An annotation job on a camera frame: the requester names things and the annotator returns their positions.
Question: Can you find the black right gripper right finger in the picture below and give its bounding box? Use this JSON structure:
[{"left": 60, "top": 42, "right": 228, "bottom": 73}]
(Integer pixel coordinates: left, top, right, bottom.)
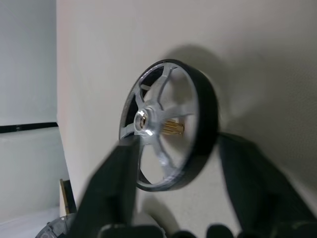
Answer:
[{"left": 219, "top": 132, "right": 317, "bottom": 238}]

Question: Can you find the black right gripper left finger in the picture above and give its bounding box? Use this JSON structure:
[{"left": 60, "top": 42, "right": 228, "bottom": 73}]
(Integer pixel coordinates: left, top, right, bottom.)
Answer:
[{"left": 66, "top": 135, "right": 142, "bottom": 238}]

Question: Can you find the grey tape roll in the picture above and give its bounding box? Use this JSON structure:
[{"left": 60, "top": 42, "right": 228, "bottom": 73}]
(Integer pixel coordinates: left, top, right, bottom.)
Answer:
[{"left": 37, "top": 214, "right": 75, "bottom": 238}]

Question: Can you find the spoked rotor black rim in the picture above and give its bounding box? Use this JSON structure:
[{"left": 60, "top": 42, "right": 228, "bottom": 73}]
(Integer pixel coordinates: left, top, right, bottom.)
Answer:
[{"left": 119, "top": 59, "right": 221, "bottom": 193}]

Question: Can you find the black partition frame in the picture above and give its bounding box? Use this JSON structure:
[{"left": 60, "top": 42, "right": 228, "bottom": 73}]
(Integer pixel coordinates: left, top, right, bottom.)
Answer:
[{"left": 0, "top": 121, "right": 58, "bottom": 134}]

